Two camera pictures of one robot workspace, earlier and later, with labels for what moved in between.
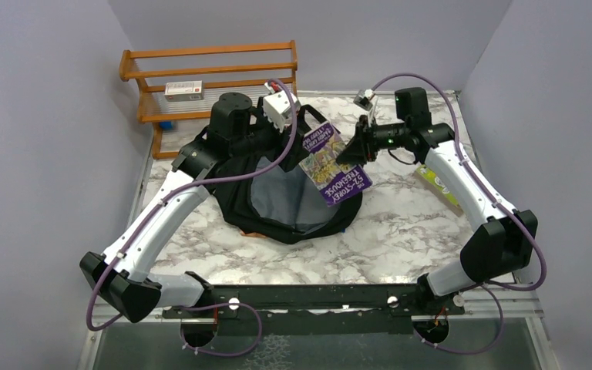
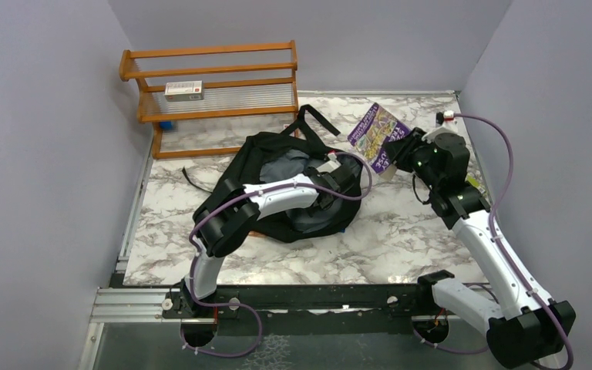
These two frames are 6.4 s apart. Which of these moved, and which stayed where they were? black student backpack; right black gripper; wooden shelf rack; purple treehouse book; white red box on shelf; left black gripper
Moved: purple treehouse book; right black gripper; left black gripper
Stayed: white red box on shelf; wooden shelf rack; black student backpack
